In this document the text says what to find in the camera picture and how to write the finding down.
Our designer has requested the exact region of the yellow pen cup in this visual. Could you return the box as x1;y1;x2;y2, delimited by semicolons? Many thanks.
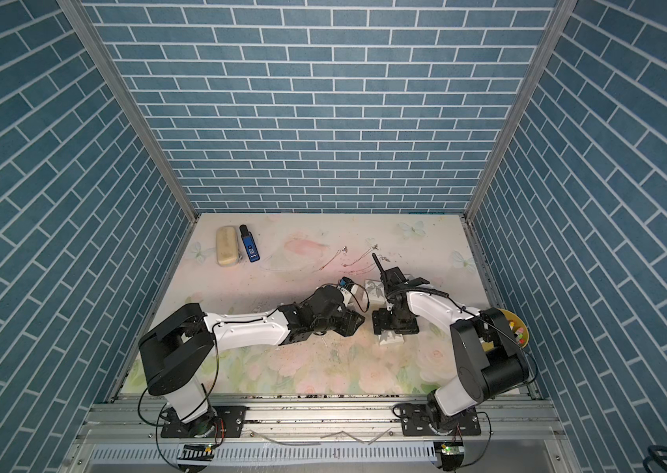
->
500;309;530;349

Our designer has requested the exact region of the aluminium corner post right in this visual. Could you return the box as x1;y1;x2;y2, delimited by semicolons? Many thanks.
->
465;0;577;225

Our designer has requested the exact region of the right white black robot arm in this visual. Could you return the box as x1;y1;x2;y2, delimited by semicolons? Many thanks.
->
373;267;531;426

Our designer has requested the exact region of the aluminium corner post left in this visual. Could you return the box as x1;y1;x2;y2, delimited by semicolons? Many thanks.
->
57;0;197;225

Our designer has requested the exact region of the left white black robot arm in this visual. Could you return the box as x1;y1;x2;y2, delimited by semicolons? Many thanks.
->
138;285;365;424

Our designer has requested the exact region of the silver chain necklace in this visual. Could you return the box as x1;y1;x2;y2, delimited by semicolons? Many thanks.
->
318;244;349;270
344;253;390;277
347;240;381;268

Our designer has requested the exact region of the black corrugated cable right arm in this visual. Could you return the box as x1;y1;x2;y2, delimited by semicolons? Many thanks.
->
371;252;390;291

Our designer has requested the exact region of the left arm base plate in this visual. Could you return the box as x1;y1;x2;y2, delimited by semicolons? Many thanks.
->
160;405;248;441

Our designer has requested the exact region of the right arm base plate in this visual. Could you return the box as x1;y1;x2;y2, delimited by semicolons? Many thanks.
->
392;403;481;437

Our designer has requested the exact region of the aluminium front rail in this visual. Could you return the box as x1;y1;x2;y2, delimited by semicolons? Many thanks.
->
61;395;579;472

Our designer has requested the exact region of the aluminium corner post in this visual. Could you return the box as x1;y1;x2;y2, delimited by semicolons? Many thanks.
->
465;0;577;225
57;0;197;225

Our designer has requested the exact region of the beige zippered pencil case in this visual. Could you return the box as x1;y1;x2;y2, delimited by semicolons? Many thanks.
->
215;226;241;267

